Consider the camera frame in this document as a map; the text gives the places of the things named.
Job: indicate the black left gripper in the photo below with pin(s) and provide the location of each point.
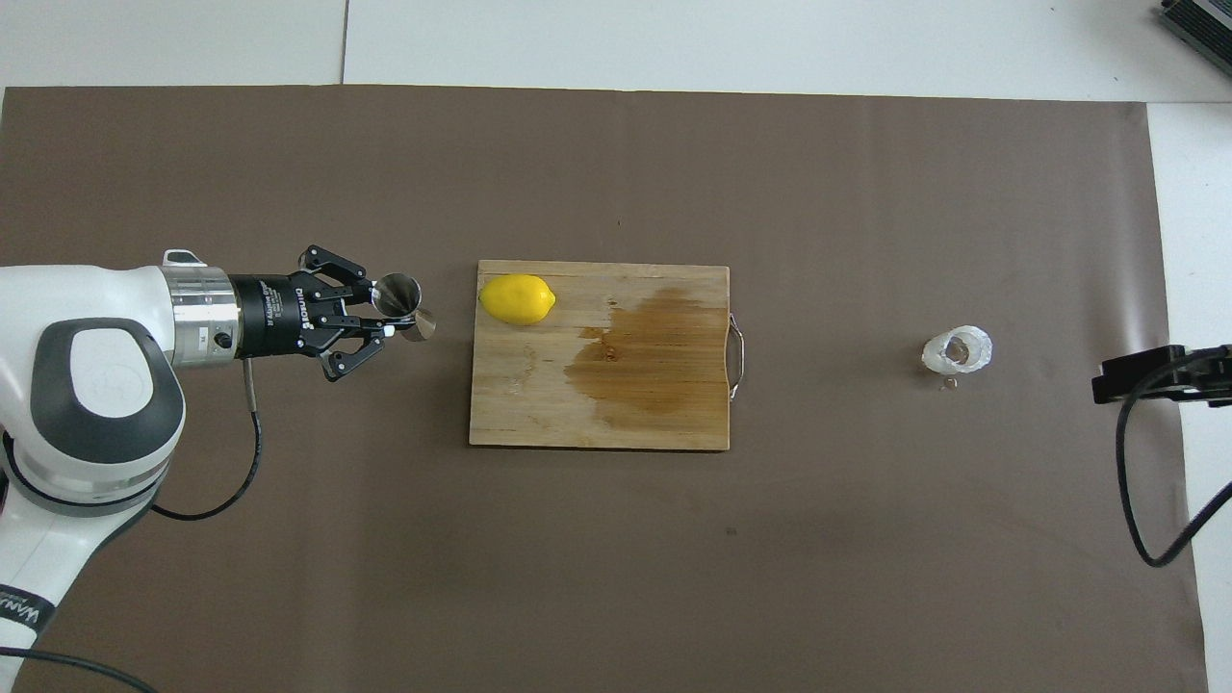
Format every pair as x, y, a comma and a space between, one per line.
269, 316

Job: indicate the steel double jigger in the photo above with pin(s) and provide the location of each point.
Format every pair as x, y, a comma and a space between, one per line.
397, 294

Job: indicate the small clear glass cup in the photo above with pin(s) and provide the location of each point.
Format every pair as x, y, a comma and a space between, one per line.
957, 350

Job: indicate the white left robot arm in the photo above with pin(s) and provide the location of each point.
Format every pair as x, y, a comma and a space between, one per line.
96, 404

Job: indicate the yellow lemon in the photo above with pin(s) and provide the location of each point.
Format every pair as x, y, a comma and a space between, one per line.
518, 299

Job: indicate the wooden cutting board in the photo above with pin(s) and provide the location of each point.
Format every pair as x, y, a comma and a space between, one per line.
539, 385

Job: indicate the brown paper table mat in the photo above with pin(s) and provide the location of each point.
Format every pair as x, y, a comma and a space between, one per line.
577, 577

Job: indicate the black ribbed device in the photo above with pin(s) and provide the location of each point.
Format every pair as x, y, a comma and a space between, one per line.
1198, 21

